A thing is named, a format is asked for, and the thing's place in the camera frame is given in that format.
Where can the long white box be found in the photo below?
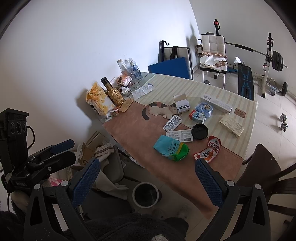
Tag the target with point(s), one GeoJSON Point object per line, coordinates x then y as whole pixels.
{"type": "Point", "coordinates": [218, 104]}

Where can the clear plastic water bottles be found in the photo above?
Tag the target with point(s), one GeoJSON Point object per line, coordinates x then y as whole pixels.
{"type": "Point", "coordinates": [130, 70]}

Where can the striped beige tablecloth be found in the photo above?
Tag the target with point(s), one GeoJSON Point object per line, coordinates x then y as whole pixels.
{"type": "Point", "coordinates": [243, 110]}

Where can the brown label patch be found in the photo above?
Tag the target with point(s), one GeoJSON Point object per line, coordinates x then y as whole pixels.
{"type": "Point", "coordinates": [240, 113]}

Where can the red snack wrapper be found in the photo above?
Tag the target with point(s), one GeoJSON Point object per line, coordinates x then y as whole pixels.
{"type": "Point", "coordinates": [212, 150]}

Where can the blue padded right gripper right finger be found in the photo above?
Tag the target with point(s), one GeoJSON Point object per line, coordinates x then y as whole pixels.
{"type": "Point", "coordinates": [253, 222]}

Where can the dumbbell on floor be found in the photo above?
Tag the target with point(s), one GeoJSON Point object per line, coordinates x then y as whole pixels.
{"type": "Point", "coordinates": [284, 125]}

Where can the red blue milk carton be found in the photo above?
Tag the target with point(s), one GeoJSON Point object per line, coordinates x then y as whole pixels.
{"type": "Point", "coordinates": [197, 117]}

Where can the green white medicine box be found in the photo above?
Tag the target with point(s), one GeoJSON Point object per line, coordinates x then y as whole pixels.
{"type": "Point", "coordinates": [182, 103]}

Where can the white padded chair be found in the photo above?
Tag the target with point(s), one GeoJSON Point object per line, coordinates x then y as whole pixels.
{"type": "Point", "coordinates": [214, 58]}

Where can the silver pill blister pack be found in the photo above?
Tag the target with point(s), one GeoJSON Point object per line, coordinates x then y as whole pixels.
{"type": "Point", "coordinates": [173, 123]}

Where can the blue cartoon tissue pack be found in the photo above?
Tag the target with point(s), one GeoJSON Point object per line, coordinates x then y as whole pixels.
{"type": "Point", "coordinates": [205, 109]}

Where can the brown cardboard box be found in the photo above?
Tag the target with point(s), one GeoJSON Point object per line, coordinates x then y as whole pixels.
{"type": "Point", "coordinates": [85, 154]}

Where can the white round trash bin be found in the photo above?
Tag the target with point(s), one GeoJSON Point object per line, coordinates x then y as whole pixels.
{"type": "Point", "coordinates": [146, 195]}

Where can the dark wooden chair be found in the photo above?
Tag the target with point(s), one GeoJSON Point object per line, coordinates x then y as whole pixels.
{"type": "Point", "coordinates": [263, 169]}

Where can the teal green rice bag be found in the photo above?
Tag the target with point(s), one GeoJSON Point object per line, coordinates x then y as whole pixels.
{"type": "Point", "coordinates": [171, 148]}

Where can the grey chair with cloth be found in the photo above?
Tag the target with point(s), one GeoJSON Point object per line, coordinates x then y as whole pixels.
{"type": "Point", "coordinates": [112, 164]}

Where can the white printed flat box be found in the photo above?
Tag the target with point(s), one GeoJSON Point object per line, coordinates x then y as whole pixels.
{"type": "Point", "coordinates": [181, 136]}

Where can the gold grenade-shaped bottle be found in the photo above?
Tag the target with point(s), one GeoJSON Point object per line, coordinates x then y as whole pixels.
{"type": "Point", "coordinates": [112, 92]}

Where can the cream medicine box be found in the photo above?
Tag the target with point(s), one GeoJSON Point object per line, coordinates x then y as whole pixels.
{"type": "Point", "coordinates": [232, 125]}

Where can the black round lid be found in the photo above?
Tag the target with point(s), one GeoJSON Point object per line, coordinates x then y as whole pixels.
{"type": "Point", "coordinates": [199, 131]}

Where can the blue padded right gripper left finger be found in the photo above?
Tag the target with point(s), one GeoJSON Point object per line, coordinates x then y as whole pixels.
{"type": "Point", "coordinates": [41, 222]}

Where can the yellow chip bag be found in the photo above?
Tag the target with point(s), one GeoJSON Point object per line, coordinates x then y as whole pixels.
{"type": "Point", "coordinates": [99, 100]}

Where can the clear plastic bag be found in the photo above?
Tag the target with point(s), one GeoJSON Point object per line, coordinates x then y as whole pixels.
{"type": "Point", "coordinates": [145, 89]}

